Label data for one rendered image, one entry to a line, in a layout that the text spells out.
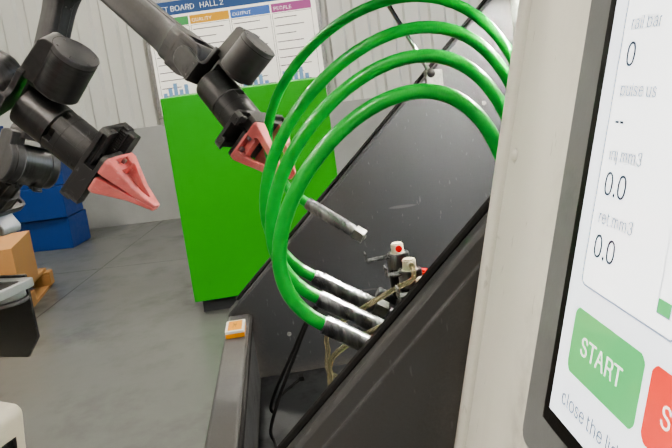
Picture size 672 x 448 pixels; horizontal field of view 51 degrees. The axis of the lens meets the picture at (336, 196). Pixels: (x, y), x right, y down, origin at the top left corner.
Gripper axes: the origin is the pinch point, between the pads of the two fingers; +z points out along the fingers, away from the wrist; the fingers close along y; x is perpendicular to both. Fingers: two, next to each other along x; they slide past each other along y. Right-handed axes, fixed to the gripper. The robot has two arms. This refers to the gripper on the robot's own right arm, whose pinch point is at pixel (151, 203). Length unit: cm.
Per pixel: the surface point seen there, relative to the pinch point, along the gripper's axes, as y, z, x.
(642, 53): 42, 25, -44
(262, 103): -59, -56, 319
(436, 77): 31, 17, 41
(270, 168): 14.4, 9.6, -4.3
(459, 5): 40.8, 14.1, 13.9
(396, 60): 32.3, 13.6, -8.1
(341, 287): 8.1, 24.1, -2.7
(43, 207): -315, -201, 510
